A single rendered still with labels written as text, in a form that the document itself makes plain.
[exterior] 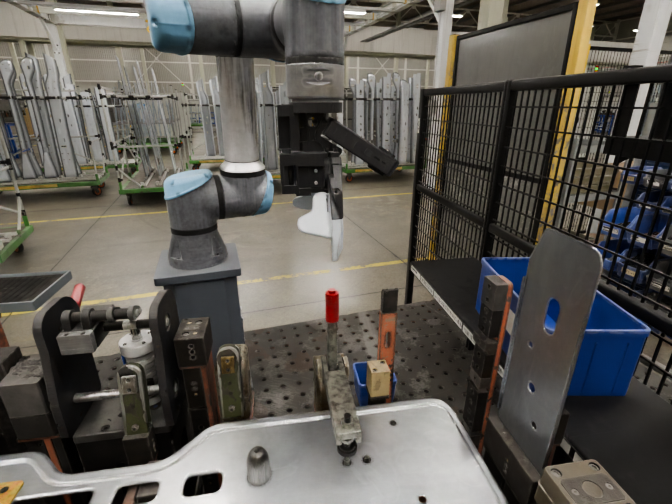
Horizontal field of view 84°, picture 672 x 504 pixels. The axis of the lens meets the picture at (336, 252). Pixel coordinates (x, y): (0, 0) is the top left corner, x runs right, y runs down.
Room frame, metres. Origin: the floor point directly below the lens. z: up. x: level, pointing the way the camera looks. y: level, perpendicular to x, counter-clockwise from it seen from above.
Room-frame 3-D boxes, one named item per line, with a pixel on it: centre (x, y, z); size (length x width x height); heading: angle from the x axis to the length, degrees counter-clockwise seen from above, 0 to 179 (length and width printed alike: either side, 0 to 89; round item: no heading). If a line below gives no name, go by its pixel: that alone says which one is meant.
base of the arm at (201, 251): (0.94, 0.37, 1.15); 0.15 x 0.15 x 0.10
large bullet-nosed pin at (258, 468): (0.38, 0.11, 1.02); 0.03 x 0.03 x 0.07
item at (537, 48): (2.79, -1.12, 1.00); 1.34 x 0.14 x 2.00; 18
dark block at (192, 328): (0.57, 0.26, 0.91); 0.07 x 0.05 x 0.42; 9
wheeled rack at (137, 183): (6.75, 3.17, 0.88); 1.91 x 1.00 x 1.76; 19
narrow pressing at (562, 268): (0.43, -0.28, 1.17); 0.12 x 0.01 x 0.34; 9
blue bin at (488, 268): (0.65, -0.41, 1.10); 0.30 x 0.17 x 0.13; 179
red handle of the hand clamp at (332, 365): (0.54, 0.01, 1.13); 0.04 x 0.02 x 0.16; 99
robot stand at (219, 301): (0.94, 0.37, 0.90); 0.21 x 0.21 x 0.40; 18
